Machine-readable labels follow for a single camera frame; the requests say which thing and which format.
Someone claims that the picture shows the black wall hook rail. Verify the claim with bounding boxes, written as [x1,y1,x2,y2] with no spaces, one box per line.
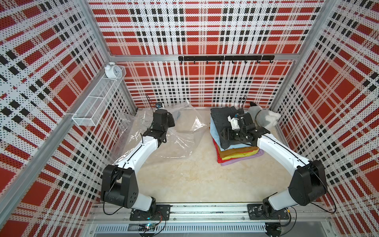
[178,55,275,62]

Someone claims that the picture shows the brown trousers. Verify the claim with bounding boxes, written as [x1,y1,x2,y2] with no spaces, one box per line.
[218,146,259,158]

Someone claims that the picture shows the lime green trousers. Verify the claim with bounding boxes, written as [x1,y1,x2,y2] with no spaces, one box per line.
[220,149,259,161]

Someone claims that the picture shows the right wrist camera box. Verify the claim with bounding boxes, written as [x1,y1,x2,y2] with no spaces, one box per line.
[228,116,240,130]

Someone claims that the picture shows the light blue garment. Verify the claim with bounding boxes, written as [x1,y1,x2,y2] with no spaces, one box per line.
[210,117,249,151]

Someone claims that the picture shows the red trousers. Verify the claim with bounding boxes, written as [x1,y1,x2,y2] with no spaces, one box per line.
[212,139,231,164]

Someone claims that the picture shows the grey white plush toy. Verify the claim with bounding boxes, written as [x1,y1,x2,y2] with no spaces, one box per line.
[248,102,281,130]

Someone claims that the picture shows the clear plastic vacuum bag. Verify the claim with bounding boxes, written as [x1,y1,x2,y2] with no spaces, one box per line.
[110,100,208,163]

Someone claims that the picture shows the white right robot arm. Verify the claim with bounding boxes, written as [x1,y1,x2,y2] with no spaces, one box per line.
[215,113,328,218]

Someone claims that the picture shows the purple trousers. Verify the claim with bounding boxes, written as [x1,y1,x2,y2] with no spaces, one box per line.
[221,149,265,166]

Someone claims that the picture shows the white alarm clock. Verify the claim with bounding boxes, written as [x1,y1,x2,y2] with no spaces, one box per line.
[105,62,122,79]

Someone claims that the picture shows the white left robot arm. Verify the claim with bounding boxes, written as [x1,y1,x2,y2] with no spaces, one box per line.
[101,108,175,219]

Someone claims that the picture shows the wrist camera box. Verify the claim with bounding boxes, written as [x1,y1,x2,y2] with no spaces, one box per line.
[228,116,240,130]
[156,102,164,110]

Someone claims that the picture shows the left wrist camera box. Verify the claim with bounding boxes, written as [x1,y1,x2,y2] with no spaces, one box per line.
[156,102,164,110]

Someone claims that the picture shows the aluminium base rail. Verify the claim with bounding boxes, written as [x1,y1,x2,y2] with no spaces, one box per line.
[83,202,338,237]

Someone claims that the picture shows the white wire wall shelf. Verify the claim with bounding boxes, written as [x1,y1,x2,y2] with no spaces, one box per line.
[72,66,126,126]

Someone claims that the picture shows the dark grey trousers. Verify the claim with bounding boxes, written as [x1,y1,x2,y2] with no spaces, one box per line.
[211,107,257,150]

